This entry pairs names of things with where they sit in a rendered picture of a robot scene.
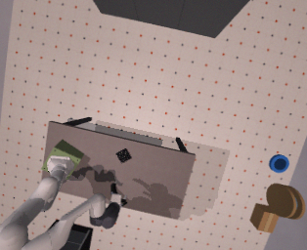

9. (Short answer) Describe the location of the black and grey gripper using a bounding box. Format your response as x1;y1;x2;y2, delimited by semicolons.
110;181;127;207

